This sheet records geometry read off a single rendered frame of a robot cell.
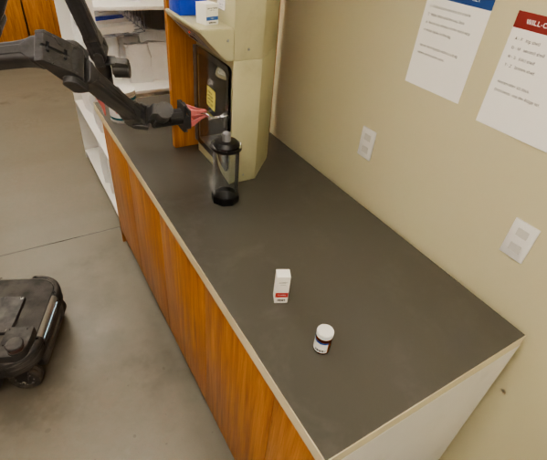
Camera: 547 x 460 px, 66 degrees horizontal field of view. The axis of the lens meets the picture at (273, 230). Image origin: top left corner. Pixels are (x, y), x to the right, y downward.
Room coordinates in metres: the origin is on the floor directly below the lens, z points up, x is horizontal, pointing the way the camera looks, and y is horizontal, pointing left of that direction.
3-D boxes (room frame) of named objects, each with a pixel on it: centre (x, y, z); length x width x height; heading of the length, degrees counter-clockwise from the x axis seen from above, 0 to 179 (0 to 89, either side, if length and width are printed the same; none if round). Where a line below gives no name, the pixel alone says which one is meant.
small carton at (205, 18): (1.45, 0.28, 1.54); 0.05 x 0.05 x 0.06; 51
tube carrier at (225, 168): (1.31, 0.19, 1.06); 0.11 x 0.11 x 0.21
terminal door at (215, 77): (1.55, 0.29, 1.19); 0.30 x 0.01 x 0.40; 34
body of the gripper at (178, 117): (1.41, 0.39, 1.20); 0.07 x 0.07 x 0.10; 35
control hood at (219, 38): (1.52, 0.33, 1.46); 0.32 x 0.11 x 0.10; 35
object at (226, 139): (1.31, 0.19, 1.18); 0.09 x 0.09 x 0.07
